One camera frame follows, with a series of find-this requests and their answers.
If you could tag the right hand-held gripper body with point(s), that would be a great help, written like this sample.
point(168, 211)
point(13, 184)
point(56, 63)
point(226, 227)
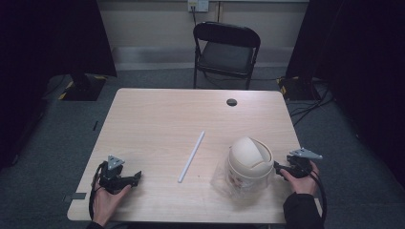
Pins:
point(301, 163)

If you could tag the black folding chair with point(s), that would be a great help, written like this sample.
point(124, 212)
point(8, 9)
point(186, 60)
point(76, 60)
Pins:
point(226, 54)

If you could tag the grey tape strip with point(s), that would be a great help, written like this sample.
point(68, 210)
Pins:
point(74, 197)

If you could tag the cream swing-lid trash bin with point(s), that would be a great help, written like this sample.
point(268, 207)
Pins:
point(250, 162)

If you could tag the clear plastic bag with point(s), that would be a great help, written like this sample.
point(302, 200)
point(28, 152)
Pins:
point(223, 181)

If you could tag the person's right hand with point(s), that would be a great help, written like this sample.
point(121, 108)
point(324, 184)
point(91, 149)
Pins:
point(302, 183)

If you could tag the black stand base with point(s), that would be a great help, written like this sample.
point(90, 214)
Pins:
point(294, 89)
point(83, 86)

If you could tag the person's left hand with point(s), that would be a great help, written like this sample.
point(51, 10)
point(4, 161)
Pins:
point(106, 201)

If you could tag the white straw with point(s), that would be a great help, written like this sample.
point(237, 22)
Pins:
point(191, 156)

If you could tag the wall power outlet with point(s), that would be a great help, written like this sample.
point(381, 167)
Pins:
point(198, 5)

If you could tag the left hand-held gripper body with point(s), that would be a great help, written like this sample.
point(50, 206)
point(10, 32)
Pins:
point(111, 176)

